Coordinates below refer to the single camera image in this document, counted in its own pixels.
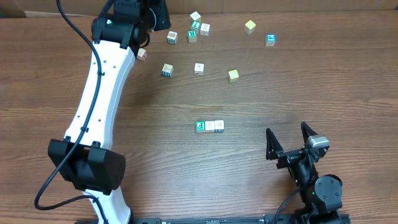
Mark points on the white top block back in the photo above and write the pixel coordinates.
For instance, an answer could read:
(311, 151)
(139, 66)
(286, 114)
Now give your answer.
(195, 16)

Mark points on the red letter wooden block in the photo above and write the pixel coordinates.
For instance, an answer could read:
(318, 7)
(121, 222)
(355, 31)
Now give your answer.
(141, 54)

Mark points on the yellow top wooden block far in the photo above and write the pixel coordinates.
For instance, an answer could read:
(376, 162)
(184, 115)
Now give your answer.
(249, 27)

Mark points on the yellow top wooden block near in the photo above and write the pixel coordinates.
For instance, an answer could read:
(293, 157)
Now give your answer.
(233, 76)

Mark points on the green C wooden block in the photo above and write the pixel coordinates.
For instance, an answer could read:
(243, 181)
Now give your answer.
(200, 126)

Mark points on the plain wooden picture block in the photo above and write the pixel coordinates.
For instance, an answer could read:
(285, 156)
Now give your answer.
(209, 126)

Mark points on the yellow wooden block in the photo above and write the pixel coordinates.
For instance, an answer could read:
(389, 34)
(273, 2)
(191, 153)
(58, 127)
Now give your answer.
(249, 27)
(233, 76)

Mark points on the green L wooden block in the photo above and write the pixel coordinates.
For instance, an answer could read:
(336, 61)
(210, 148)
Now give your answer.
(196, 26)

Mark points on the white picture wooden block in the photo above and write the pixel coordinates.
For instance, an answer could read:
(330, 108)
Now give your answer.
(199, 69)

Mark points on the blue side picture block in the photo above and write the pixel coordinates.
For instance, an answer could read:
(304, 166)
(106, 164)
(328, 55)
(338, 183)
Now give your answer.
(167, 70)

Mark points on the blue top wooden block right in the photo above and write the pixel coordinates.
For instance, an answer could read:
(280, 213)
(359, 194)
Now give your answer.
(270, 40)

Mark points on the green B wooden block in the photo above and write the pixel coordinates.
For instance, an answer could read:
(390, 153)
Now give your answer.
(172, 37)

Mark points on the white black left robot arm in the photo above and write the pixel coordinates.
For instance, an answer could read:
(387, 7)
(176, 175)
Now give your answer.
(84, 156)

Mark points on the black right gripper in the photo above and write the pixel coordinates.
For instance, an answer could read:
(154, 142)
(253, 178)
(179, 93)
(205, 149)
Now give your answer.
(288, 157)

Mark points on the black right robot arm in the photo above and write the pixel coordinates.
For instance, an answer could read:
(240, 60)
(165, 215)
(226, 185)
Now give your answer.
(321, 196)

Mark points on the green R wooden block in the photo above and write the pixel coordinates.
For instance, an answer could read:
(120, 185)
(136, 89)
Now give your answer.
(192, 36)

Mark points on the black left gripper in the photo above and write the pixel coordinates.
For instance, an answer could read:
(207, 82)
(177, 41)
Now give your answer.
(160, 7)

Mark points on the blue side wooden block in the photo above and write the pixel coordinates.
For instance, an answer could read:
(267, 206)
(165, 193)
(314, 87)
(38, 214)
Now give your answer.
(219, 126)

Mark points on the white X wooden block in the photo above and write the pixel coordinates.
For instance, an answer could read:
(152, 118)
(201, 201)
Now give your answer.
(205, 29)

